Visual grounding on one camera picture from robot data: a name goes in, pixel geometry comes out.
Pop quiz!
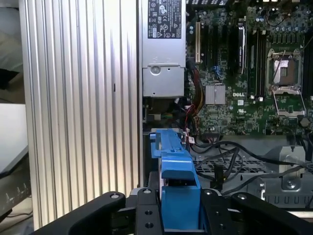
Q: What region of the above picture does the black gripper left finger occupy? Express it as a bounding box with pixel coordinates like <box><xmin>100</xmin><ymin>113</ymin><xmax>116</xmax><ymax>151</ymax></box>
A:
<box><xmin>29</xmin><ymin>188</ymin><xmax>162</xmax><ymax>235</ymax></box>

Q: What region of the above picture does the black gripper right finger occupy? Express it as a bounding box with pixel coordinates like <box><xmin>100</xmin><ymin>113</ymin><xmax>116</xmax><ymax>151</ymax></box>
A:
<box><xmin>201</xmin><ymin>189</ymin><xmax>313</xmax><ymax>235</ymax></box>

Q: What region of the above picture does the hard disk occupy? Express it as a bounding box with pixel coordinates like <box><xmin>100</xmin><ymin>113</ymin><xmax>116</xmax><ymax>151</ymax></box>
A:
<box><xmin>149</xmin><ymin>127</ymin><xmax>201</xmax><ymax>232</ymax></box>

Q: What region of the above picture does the grey metal drive cage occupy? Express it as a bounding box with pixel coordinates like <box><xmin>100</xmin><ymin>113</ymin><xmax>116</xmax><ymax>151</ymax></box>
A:
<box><xmin>193</xmin><ymin>145</ymin><xmax>313</xmax><ymax>216</ymax></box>

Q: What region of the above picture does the dark grey PC case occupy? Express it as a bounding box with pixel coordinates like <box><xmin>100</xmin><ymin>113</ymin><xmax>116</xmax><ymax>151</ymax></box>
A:
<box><xmin>136</xmin><ymin>0</ymin><xmax>313</xmax><ymax>216</ymax></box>

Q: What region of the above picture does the green motherboard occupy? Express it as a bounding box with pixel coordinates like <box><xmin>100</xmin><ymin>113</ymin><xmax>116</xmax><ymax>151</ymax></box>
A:
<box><xmin>185</xmin><ymin>0</ymin><xmax>313</xmax><ymax>142</ymax></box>

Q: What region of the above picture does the silver chipset heatsink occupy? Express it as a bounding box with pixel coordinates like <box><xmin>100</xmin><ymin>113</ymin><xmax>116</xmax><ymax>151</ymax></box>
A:
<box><xmin>205</xmin><ymin>85</ymin><xmax>226</xmax><ymax>105</ymax></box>

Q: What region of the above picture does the silver power supply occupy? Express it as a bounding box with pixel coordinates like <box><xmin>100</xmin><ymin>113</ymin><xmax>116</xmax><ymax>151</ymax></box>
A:
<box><xmin>141</xmin><ymin>0</ymin><xmax>187</xmax><ymax>98</ymax></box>

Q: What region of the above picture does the metal socket cover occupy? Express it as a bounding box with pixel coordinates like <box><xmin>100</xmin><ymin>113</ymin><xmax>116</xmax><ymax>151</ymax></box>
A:
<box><xmin>271</xmin><ymin>86</ymin><xmax>307</xmax><ymax>118</ymax></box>

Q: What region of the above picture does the black RAM slot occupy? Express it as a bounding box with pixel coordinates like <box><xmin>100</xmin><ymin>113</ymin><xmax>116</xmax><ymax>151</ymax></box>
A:
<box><xmin>254</xmin><ymin>29</ymin><xmax>260</xmax><ymax>98</ymax></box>

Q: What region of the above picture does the white desk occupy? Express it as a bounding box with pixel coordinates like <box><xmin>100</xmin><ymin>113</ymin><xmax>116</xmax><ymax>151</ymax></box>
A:
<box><xmin>0</xmin><ymin>104</ymin><xmax>29</xmax><ymax>176</ymax></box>

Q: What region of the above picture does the CPU socket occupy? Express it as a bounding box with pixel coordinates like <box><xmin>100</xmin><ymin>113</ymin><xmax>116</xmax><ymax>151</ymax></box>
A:
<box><xmin>268</xmin><ymin>47</ymin><xmax>303</xmax><ymax>86</ymax></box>

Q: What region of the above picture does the black graphics card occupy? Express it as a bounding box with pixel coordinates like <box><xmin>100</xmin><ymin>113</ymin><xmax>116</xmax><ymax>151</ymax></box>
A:
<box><xmin>236</xmin><ymin>23</ymin><xmax>247</xmax><ymax>74</ymax></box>

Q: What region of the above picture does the white expansion slot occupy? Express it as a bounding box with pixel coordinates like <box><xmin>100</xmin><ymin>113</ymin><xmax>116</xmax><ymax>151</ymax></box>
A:
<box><xmin>195</xmin><ymin>21</ymin><xmax>201</xmax><ymax>63</ymax></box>

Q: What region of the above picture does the black cable with connector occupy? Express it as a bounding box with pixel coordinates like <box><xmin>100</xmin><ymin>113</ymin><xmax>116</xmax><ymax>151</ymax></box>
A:
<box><xmin>212</xmin><ymin>146</ymin><xmax>245</xmax><ymax>194</ymax></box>

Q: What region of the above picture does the coloured supply wire bundle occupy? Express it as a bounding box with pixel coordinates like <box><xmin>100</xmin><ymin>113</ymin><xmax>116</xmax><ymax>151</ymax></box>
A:
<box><xmin>187</xmin><ymin>61</ymin><xmax>206</xmax><ymax>118</ymax></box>

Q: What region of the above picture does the thin wire locking lever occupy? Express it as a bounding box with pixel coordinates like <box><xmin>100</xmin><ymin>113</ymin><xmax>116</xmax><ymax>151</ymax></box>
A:
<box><xmin>273</xmin><ymin>49</ymin><xmax>288</xmax><ymax>79</ymax></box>

